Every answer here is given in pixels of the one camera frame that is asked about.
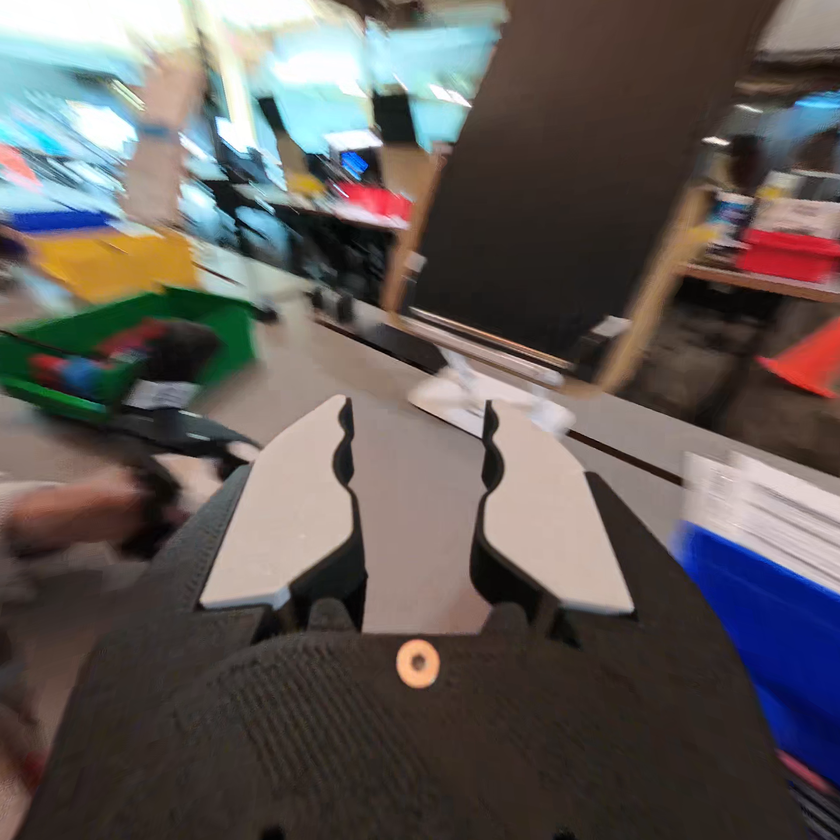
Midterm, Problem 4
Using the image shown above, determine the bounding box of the green plastic bin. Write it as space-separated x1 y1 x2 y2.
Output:
0 287 258 422

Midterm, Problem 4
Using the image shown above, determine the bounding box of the stack of white papers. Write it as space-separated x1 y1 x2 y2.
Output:
679 449 840 595

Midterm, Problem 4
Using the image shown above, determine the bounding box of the black board with cardboard frame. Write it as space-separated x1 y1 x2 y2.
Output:
384 0 785 395

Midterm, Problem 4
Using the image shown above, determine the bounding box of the large blue plastic bin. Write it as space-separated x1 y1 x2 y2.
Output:
669 521 840 788

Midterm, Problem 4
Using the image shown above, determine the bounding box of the white stand base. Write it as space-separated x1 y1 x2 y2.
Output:
407 367 578 439

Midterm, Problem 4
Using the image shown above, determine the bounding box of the orange traffic cone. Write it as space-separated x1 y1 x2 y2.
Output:
756 318 840 400

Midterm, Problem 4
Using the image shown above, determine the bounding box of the person's left hand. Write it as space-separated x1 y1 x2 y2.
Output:
0 469 155 559

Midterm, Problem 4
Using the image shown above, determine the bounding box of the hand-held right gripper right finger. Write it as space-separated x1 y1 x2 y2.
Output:
469 398 635 627

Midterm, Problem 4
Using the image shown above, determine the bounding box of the red plastic bin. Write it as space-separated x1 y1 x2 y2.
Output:
736 228 840 284
331 182 416 223

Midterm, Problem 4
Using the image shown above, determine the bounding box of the black desk mat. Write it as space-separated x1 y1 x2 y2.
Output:
318 315 454 371

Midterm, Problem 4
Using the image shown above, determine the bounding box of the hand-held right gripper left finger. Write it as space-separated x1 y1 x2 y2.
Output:
198 394 368 627

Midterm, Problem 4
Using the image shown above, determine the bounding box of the yellow plastic bin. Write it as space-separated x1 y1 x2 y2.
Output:
29 230 201 304

